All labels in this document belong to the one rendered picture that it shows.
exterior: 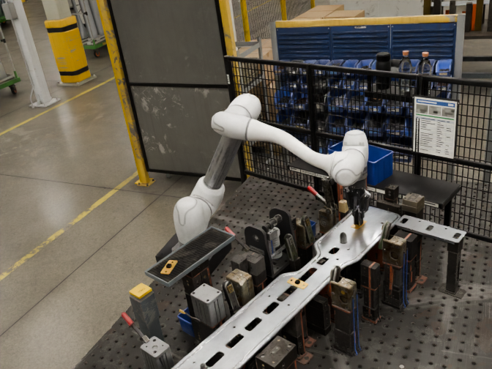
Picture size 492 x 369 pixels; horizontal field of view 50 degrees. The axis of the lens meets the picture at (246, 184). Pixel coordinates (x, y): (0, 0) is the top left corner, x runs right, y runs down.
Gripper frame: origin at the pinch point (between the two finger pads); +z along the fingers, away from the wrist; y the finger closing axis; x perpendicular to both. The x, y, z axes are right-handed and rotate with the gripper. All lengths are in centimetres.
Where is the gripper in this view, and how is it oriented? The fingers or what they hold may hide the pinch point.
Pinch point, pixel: (358, 217)
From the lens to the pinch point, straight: 241.9
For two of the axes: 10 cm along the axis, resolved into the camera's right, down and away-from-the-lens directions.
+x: 6.5, -4.3, 6.3
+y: 7.5, 2.2, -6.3
